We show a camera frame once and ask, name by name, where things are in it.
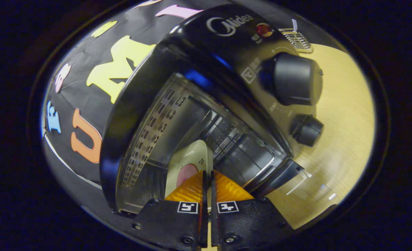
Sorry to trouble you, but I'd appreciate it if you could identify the black electric oven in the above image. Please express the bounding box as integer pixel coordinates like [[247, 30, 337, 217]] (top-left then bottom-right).
[[99, 3, 325, 218]]

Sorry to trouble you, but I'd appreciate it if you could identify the glass jar with wire holder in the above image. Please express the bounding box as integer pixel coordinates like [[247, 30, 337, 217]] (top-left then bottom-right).
[[278, 19, 313, 53]]

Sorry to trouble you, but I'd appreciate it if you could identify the cream square plate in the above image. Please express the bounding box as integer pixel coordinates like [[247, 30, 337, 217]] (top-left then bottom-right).
[[165, 139, 214, 200]]

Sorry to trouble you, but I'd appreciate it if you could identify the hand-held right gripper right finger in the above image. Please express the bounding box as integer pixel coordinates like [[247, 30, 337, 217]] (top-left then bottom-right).
[[211, 170, 292, 251]]

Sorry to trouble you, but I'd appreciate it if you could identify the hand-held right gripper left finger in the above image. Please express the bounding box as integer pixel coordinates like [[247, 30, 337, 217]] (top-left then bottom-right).
[[132, 170, 208, 250]]

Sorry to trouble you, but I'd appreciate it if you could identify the pink food piece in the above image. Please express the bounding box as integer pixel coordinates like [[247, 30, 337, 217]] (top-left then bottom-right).
[[176, 163, 199, 187]]

